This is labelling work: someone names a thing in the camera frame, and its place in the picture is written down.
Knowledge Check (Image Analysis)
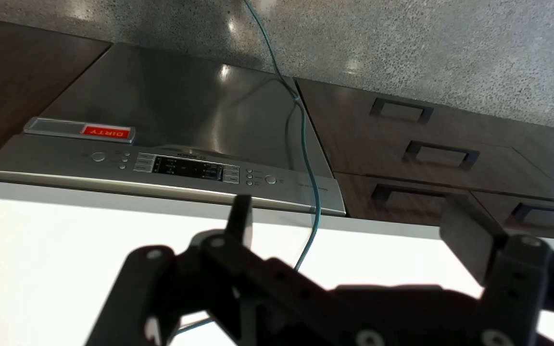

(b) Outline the dark wood cabinet door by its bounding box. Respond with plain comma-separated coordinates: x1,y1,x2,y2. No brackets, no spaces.
0,16,114,177

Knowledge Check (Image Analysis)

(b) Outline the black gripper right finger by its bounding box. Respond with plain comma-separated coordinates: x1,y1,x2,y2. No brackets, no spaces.
443,193,554,346

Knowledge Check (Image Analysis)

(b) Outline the stainless steel dishwasher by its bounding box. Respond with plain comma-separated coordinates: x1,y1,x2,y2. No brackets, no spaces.
0,41,351,218

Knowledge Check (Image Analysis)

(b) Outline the red sticker label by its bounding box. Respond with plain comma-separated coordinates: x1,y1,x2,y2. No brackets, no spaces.
24,116,139,145

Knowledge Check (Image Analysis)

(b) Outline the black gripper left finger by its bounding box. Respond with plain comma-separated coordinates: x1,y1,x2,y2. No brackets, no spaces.
87,193,338,346

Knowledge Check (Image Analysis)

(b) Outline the teal cable at outlet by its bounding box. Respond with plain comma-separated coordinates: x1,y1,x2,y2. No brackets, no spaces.
245,0,324,272

